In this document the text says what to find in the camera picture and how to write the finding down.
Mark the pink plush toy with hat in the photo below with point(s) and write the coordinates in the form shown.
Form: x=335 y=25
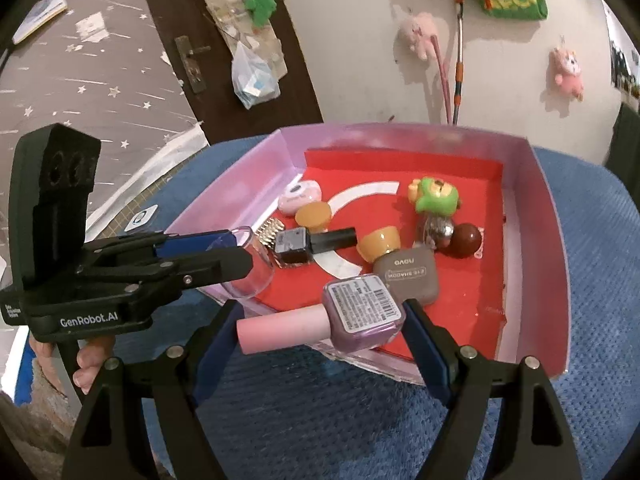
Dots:
x=567 y=72

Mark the clear round dish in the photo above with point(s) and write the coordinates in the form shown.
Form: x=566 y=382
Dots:
x=250 y=282

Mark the row of small figurines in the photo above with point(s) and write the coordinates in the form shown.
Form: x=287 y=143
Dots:
x=625 y=65

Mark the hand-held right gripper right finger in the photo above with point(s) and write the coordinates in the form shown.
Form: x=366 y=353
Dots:
x=430 y=352

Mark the person's left hand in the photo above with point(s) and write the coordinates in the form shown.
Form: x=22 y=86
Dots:
x=89 y=367

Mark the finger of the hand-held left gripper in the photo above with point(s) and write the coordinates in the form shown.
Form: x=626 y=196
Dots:
x=200 y=244
x=215 y=266

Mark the thin pink stick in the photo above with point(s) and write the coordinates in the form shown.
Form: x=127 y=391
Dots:
x=442 y=80

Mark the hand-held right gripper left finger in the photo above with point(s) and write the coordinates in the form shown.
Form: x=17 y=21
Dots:
x=215 y=355

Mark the taupe eyeshadow case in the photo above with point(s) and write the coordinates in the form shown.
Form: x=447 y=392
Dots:
x=407 y=272

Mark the dark red ball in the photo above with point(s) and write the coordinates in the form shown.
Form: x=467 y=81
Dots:
x=466 y=241

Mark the grid cutting mat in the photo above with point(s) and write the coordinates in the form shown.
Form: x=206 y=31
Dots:
x=125 y=210

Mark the paper booklet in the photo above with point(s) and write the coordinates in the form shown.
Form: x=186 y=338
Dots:
x=40 y=15

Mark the pink oval case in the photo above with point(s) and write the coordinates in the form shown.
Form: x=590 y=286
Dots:
x=299 y=197

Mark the red paper sheet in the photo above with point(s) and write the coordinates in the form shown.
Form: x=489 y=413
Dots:
x=465 y=300

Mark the clear plastic bag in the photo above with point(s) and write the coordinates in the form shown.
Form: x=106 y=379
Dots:
x=255 y=80

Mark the purple nail polish bottle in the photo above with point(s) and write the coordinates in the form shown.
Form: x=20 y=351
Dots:
x=360 y=310

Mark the white square device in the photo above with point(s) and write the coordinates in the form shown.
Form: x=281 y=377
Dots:
x=142 y=217

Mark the green cartoon toy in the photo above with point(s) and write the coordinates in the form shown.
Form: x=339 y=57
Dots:
x=435 y=197

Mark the green plush toy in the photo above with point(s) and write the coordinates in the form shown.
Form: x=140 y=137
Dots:
x=261 y=5

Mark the black nail polish bottle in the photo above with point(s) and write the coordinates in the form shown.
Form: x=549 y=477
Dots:
x=295 y=245

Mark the dark wooden door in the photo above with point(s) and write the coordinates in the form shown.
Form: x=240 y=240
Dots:
x=165 y=0

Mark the gold studded cylinder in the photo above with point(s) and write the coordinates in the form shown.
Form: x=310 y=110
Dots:
x=267 y=235

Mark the orange jelly-shaped toy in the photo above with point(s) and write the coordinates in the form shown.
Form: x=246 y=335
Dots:
x=379 y=244
x=314 y=216

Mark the blue textured mat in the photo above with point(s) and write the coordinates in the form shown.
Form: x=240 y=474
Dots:
x=325 y=425

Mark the grey fluffy blanket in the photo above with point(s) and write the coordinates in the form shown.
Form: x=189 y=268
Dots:
x=30 y=435

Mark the purple cardboard box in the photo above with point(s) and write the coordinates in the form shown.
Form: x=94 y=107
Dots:
x=532 y=260

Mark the black draped table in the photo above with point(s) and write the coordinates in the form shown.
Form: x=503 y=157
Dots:
x=627 y=140

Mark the grey starry sheet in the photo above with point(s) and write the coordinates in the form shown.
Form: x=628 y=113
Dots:
x=100 y=85

